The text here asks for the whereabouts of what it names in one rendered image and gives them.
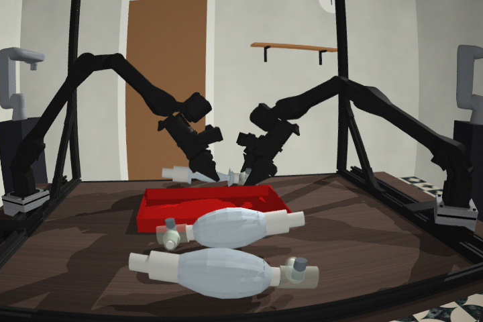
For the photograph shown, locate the red tray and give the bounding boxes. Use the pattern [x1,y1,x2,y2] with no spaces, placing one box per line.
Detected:
[136,184,292,232]

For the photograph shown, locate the white resuscitator with pale blue bag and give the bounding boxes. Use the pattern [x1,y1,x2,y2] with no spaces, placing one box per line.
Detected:
[162,166,252,186]

